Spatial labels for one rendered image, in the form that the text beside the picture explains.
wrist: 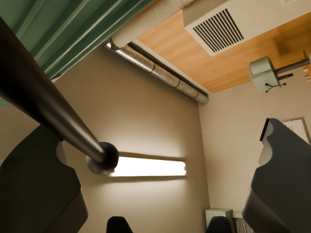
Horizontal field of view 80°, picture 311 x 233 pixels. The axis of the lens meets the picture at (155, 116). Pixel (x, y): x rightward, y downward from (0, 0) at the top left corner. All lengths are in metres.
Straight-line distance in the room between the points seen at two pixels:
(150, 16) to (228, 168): 2.43
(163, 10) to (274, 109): 2.16
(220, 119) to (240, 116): 0.31
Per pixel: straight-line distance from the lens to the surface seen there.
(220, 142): 3.30
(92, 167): 0.20
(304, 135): 3.06
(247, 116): 3.23
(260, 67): 2.23
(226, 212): 3.04
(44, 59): 0.18
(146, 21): 1.79
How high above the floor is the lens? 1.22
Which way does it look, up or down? 37 degrees up
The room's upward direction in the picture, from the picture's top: 107 degrees counter-clockwise
